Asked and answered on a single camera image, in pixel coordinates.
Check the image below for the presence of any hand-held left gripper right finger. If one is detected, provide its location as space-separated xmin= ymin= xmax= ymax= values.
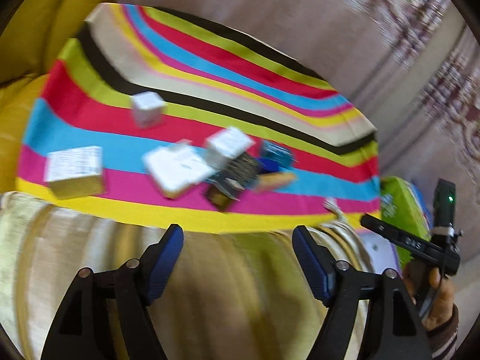
xmin=292 ymin=225 xmax=434 ymax=360

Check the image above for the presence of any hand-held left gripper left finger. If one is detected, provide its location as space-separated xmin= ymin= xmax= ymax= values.
xmin=40 ymin=224 xmax=185 ymax=360

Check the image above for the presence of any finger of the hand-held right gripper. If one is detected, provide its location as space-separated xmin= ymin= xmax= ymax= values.
xmin=360 ymin=214 xmax=404 ymax=247

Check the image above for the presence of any person's right forearm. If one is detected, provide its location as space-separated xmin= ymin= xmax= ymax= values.
xmin=427 ymin=305 xmax=460 ymax=360

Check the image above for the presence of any person's right hand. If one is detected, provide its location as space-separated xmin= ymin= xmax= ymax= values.
xmin=403 ymin=259 xmax=455 ymax=331

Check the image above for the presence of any white purple packet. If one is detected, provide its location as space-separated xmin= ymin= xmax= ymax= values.
xmin=355 ymin=229 xmax=399 ymax=271

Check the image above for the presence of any green packet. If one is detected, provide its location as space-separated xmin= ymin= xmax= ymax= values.
xmin=380 ymin=176 xmax=430 ymax=271

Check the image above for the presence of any green gold striped velvet cushion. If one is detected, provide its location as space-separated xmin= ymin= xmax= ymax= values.
xmin=0 ymin=190 xmax=376 ymax=360

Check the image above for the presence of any dark gold box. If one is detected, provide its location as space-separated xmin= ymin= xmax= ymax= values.
xmin=205 ymin=189 xmax=241 ymax=213

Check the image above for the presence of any tan box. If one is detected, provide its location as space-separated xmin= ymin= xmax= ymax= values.
xmin=256 ymin=170 xmax=298 ymax=194

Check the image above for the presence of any white plastic device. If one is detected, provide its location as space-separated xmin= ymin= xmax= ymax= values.
xmin=142 ymin=140 xmax=215 ymax=200

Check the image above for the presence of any black box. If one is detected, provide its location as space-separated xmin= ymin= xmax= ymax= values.
xmin=204 ymin=157 xmax=262 ymax=202

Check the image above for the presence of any blue patterned box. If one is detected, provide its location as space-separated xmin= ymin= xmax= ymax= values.
xmin=260 ymin=140 xmax=297 ymax=170

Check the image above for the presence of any white box green print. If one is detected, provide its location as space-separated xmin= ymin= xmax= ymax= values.
xmin=43 ymin=145 xmax=107 ymax=200

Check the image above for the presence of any small white printed box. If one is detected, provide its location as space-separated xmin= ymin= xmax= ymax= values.
xmin=205 ymin=127 xmax=256 ymax=170

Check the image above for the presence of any small white cube box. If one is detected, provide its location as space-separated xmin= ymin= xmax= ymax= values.
xmin=130 ymin=91 xmax=166 ymax=129

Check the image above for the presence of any multicolour striped cloth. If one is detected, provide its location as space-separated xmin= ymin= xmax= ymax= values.
xmin=15 ymin=2 xmax=382 ymax=235

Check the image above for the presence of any yellow leather sofa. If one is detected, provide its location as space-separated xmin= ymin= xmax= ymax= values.
xmin=0 ymin=0 xmax=126 ymax=196

